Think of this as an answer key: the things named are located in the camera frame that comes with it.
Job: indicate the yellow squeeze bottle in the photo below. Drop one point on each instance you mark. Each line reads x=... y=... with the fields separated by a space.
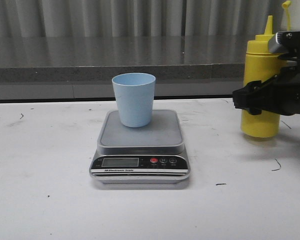
x=260 y=65

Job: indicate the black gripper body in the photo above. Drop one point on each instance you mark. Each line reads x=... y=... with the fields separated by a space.
x=287 y=86

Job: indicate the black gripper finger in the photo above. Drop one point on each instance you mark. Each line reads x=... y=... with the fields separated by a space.
x=257 y=96

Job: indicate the light blue plastic cup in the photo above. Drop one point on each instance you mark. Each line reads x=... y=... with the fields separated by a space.
x=134 y=95

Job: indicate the white appliance in background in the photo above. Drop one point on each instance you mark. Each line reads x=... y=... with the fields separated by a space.
x=294 y=14

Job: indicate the silver digital kitchen scale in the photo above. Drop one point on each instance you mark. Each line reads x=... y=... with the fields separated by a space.
x=151 y=154

